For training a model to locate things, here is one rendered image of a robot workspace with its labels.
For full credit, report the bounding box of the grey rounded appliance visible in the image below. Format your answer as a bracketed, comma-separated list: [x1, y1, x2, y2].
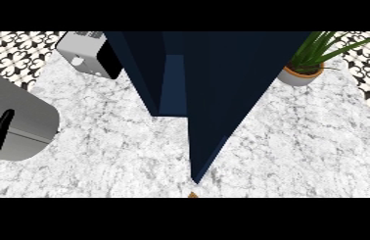
[0, 77, 61, 162]

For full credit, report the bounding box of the dark blue cabinet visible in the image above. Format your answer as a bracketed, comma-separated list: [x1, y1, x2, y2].
[103, 31, 188, 118]

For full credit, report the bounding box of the silver toaster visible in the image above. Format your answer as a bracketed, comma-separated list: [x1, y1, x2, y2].
[55, 31, 124, 80]

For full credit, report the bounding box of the green potted plant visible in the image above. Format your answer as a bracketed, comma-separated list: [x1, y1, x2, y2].
[277, 31, 370, 87]

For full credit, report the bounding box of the dark blue cabinet door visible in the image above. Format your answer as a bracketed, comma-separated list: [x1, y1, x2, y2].
[185, 31, 313, 185]

